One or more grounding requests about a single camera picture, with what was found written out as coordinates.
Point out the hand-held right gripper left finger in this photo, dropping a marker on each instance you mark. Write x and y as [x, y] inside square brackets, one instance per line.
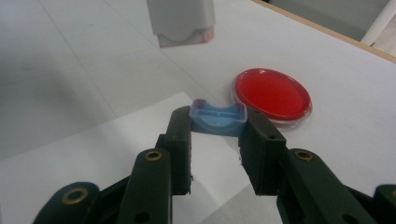
[180, 152]

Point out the white desk frame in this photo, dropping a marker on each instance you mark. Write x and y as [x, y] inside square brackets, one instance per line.
[379, 25]

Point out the white paper sheet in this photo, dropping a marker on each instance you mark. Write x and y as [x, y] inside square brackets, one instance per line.
[93, 161]

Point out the white stamp body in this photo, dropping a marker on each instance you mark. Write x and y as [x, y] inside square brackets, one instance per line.
[182, 21]

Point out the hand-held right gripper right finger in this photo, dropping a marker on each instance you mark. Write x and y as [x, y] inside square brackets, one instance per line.
[261, 155]

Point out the red round ink pad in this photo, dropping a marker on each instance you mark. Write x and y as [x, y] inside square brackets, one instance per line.
[272, 93]

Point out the white table cover sheet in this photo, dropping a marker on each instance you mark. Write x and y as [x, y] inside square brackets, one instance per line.
[93, 62]

